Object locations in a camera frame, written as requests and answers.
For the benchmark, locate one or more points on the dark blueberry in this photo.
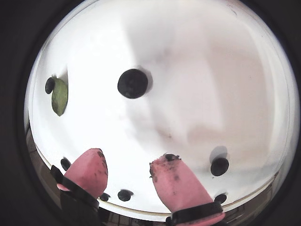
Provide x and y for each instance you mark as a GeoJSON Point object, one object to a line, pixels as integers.
{"type": "Point", "coordinates": [105, 197]}
{"type": "Point", "coordinates": [124, 195]}
{"type": "Point", "coordinates": [132, 83]}
{"type": "Point", "coordinates": [221, 199]}
{"type": "Point", "coordinates": [65, 163]}
{"type": "Point", "coordinates": [219, 166]}
{"type": "Point", "coordinates": [49, 85]}

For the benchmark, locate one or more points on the dark green leaf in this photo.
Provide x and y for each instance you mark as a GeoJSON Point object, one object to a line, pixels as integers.
{"type": "Point", "coordinates": [60, 99]}

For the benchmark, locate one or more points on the pink padded gripper finger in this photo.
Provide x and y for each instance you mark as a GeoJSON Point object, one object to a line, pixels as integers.
{"type": "Point", "coordinates": [178, 183]}
{"type": "Point", "coordinates": [87, 174]}

